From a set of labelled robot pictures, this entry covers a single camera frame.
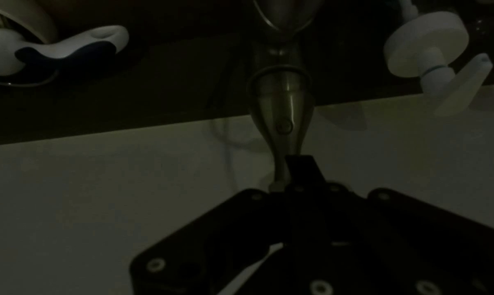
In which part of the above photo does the white brush holder bowl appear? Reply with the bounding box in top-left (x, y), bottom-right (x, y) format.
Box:
top-left (0, 0), bottom-right (61, 90)

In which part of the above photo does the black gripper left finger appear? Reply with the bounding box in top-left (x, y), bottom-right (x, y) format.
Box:
top-left (129, 154), bottom-right (314, 295)

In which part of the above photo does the white dish brush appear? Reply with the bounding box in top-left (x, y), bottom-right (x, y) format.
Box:
top-left (0, 23), bottom-right (132, 82)

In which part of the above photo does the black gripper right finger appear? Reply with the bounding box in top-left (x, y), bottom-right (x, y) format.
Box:
top-left (306, 154), bottom-right (494, 295)

